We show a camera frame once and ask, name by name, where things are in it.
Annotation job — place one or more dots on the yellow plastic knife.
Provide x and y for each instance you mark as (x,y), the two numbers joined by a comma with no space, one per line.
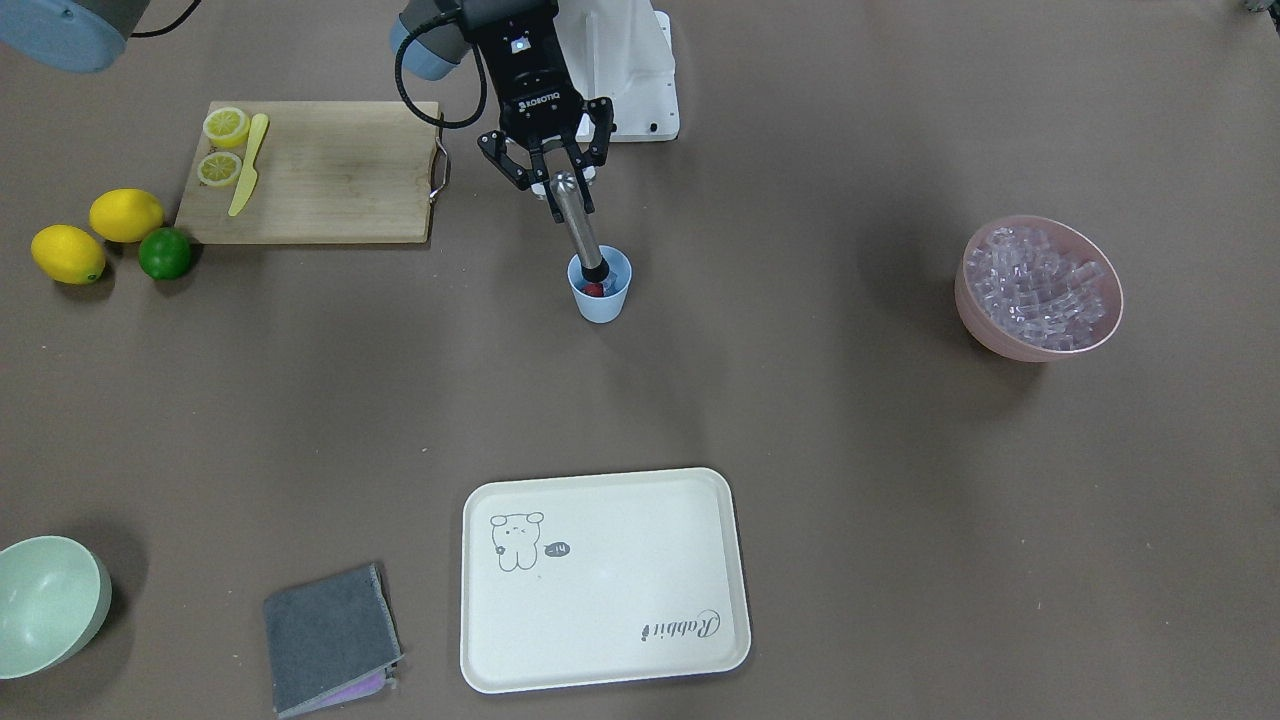
(247,180)

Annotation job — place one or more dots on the lemon half upper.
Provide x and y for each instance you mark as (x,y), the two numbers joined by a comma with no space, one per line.
(227,127)

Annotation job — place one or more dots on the light blue plastic cup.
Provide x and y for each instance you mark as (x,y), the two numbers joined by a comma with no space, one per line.
(606,308)

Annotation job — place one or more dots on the cream rabbit tray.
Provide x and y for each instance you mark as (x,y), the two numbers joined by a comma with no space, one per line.
(609,578)

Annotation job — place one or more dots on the lemon half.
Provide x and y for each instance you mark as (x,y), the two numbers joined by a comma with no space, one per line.
(227,127)
(219,169)

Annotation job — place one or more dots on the pink bowl of ice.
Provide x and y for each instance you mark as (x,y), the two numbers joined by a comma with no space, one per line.
(1035,290)

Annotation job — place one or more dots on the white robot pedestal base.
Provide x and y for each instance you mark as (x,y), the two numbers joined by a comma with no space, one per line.
(623,50)

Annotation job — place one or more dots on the wooden cutting board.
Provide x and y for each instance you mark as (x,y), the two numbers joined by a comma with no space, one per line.
(329,172)

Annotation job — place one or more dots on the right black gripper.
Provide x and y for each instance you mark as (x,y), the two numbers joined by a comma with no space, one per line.
(541,103)

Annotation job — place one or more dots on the lemon half lower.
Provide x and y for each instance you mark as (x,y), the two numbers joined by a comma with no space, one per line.
(219,169)

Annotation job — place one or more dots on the green lime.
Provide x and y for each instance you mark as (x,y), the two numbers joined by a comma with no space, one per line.
(165,254)

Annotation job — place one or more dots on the yellow lemon near board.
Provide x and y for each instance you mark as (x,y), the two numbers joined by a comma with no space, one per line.
(126,215)

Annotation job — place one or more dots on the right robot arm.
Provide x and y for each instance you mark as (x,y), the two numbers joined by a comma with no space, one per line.
(88,36)

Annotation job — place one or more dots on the mint green bowl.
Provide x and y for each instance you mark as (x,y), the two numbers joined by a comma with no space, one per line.
(55,595)

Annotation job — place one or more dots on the yellow lemon outer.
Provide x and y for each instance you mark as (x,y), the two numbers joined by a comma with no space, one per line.
(68,254)

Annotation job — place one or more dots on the steel muddler black tip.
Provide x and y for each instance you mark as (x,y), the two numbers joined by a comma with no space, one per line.
(578,225)

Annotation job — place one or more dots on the grey folded cloth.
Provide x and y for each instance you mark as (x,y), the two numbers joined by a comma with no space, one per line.
(330,641)

